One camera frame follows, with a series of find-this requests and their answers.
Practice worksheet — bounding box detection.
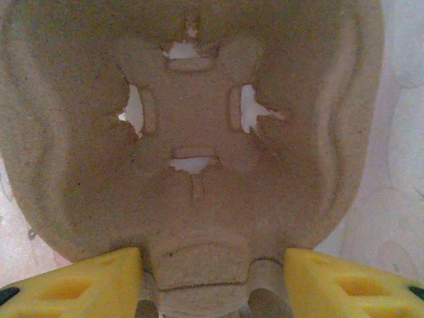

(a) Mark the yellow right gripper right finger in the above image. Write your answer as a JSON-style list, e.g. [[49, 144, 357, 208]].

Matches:
[[284, 247, 424, 318]]

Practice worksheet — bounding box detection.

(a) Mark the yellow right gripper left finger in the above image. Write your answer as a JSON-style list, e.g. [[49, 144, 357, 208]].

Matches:
[[0, 246, 144, 318]]

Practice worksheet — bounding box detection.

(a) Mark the brown pulp cup carrier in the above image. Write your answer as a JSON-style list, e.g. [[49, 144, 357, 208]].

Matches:
[[0, 0, 387, 318]]

